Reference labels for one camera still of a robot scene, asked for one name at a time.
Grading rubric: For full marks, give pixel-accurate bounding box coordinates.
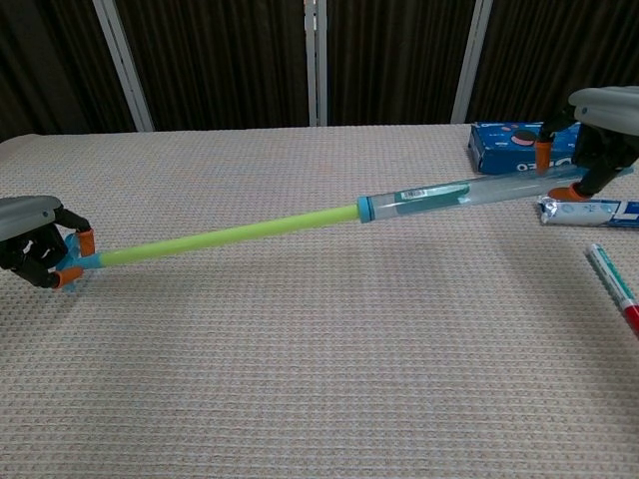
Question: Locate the beige woven tablecloth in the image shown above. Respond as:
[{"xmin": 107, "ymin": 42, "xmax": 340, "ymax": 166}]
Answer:
[{"xmin": 0, "ymin": 122, "xmax": 639, "ymax": 479}]

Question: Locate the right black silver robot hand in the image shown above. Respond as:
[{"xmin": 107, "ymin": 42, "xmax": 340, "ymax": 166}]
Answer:
[{"xmin": 534, "ymin": 85, "xmax": 639, "ymax": 201}]

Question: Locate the grey metal screen post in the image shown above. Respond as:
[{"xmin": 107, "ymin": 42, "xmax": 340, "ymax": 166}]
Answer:
[
  {"xmin": 92, "ymin": 0, "xmax": 155, "ymax": 134},
  {"xmin": 303, "ymin": 0, "xmax": 329, "ymax": 128},
  {"xmin": 450, "ymin": 0, "xmax": 494, "ymax": 125}
]

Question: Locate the black pleated screen panel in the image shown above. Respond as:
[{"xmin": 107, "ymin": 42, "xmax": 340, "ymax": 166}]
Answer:
[
  {"xmin": 115, "ymin": 0, "xmax": 311, "ymax": 133},
  {"xmin": 326, "ymin": 0, "xmax": 473, "ymax": 126},
  {"xmin": 0, "ymin": 0, "xmax": 136, "ymax": 144},
  {"xmin": 466, "ymin": 0, "xmax": 639, "ymax": 125}
]

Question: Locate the white marker pen red cap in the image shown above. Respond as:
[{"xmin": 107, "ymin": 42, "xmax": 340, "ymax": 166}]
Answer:
[{"xmin": 584, "ymin": 242, "xmax": 639, "ymax": 338}]

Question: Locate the silver blue snack packet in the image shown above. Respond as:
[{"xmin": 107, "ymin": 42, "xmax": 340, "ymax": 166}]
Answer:
[{"xmin": 536, "ymin": 195, "xmax": 639, "ymax": 230}]

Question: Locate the blue Oreo cookie box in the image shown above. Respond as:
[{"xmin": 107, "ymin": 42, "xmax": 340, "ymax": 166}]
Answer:
[{"xmin": 467, "ymin": 122, "xmax": 583, "ymax": 176}]

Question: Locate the green telescoping tube toy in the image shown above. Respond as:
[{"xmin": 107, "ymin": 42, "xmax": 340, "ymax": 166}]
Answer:
[{"xmin": 62, "ymin": 204, "xmax": 361, "ymax": 293}]

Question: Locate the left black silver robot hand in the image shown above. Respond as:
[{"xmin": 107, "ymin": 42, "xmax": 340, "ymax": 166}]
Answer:
[{"xmin": 0, "ymin": 195, "xmax": 96, "ymax": 291}]

